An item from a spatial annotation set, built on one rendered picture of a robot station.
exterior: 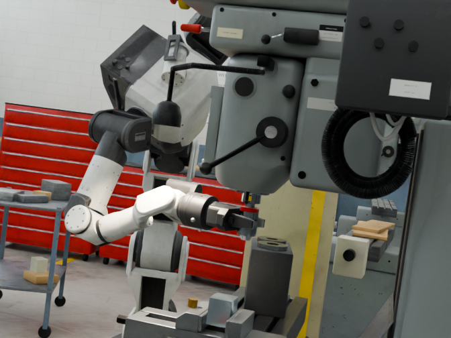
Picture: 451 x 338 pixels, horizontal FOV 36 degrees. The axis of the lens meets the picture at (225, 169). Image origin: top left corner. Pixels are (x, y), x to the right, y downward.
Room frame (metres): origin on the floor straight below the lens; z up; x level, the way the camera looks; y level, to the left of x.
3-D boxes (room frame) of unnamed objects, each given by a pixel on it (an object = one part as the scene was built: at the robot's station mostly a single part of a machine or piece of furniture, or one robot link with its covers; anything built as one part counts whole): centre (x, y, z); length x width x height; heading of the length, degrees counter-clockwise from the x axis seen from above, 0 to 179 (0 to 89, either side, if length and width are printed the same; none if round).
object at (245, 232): (1.67, -0.07, 1.23); 0.05 x 0.05 x 0.06
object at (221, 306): (1.51, -0.03, 1.05); 0.06 x 0.05 x 0.06; 165
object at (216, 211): (1.72, 0.01, 1.23); 0.13 x 0.12 x 0.10; 148
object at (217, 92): (1.69, 0.04, 1.44); 0.04 x 0.04 x 0.21; 77
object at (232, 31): (1.66, -0.11, 1.68); 0.34 x 0.24 x 0.10; 77
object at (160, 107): (1.70, 0.16, 1.47); 0.07 x 0.07 x 0.06
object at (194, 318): (1.53, 0.02, 1.03); 0.12 x 0.06 x 0.04; 165
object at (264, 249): (2.06, -0.17, 1.04); 0.22 x 0.12 x 0.20; 178
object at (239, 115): (1.67, -0.07, 1.47); 0.21 x 0.19 x 0.32; 167
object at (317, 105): (1.62, -0.26, 1.47); 0.24 x 0.19 x 0.26; 167
